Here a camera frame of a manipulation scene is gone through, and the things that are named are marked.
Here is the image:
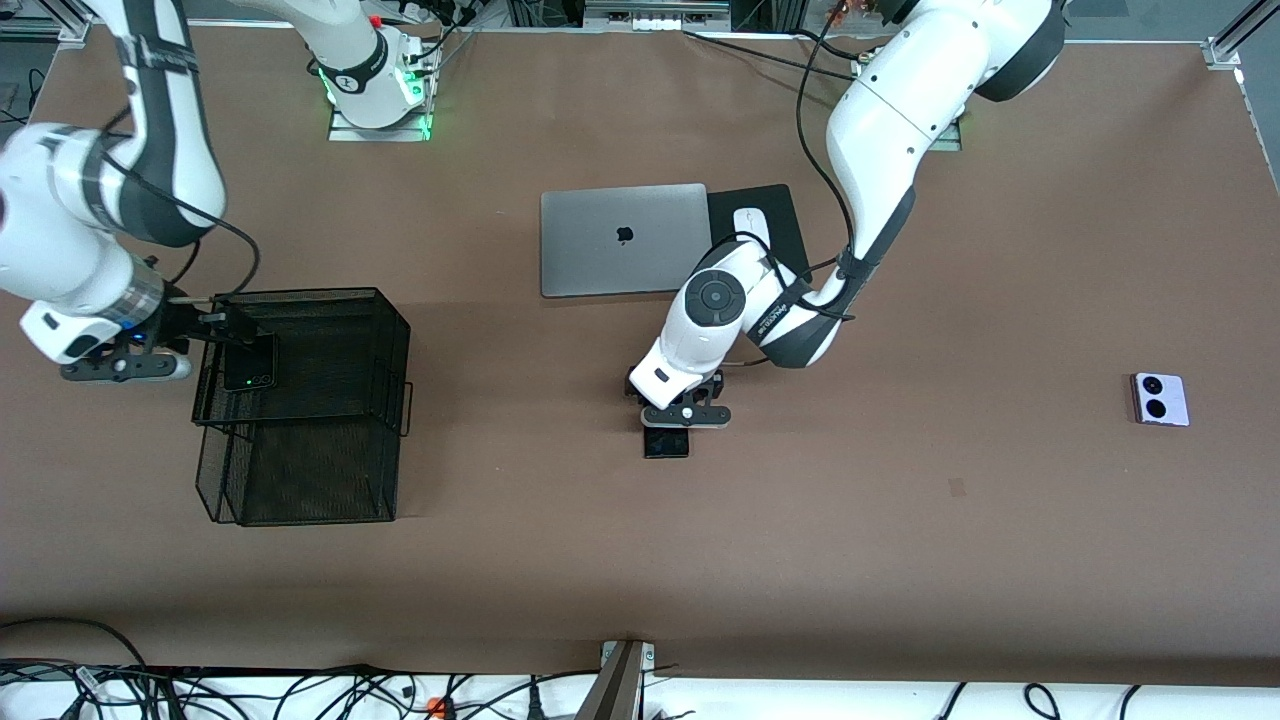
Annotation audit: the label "black flip phone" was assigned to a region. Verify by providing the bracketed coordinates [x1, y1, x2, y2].
[222, 333, 280, 393]

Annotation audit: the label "white flip phone two circles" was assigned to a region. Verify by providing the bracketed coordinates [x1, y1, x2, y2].
[1131, 373, 1191, 428]

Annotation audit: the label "silver laptop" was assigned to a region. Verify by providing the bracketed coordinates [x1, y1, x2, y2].
[540, 183, 716, 299]

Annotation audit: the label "black mouse pad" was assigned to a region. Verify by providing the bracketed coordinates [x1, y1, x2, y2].
[706, 184, 813, 291]

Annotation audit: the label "white power strip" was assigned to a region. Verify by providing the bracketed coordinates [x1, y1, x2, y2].
[585, 0, 731, 31]

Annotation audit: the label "black wire mesh basket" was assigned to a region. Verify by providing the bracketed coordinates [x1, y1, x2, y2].
[192, 288, 414, 528]

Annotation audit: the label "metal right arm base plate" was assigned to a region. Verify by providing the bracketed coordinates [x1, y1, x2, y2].
[328, 100, 433, 143]

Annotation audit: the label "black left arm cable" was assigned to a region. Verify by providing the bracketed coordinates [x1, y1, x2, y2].
[700, 15, 871, 366]

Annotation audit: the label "aluminium frame corner profile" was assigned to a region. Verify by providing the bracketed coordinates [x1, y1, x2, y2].
[0, 0, 96, 49]
[1203, 0, 1280, 71]

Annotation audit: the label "thick black floor cable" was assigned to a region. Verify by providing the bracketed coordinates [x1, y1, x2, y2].
[0, 617, 151, 671]

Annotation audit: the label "metal frame post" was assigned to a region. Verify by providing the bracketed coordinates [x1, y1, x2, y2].
[575, 640, 657, 720]

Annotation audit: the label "black cable on table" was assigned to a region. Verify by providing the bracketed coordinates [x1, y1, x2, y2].
[683, 30, 861, 79]

